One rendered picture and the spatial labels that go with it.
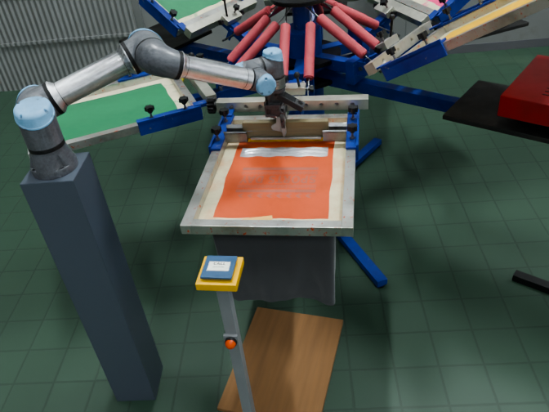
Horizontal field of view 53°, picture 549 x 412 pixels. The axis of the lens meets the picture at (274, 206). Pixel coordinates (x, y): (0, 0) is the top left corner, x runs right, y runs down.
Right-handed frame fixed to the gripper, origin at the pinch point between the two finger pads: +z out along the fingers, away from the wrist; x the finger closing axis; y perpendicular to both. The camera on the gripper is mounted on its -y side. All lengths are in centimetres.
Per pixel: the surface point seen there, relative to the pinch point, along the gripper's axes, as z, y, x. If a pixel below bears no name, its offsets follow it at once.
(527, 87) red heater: -9, -96, -15
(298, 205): 5.1, -9.1, 44.1
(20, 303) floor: 99, 158, 11
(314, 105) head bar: -0.4, -10.1, -21.3
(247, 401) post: 72, 13, 80
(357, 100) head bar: -2.1, -29.1, -21.3
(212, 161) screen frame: 1.4, 27.2, 20.0
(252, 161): 5.1, 12.7, 14.8
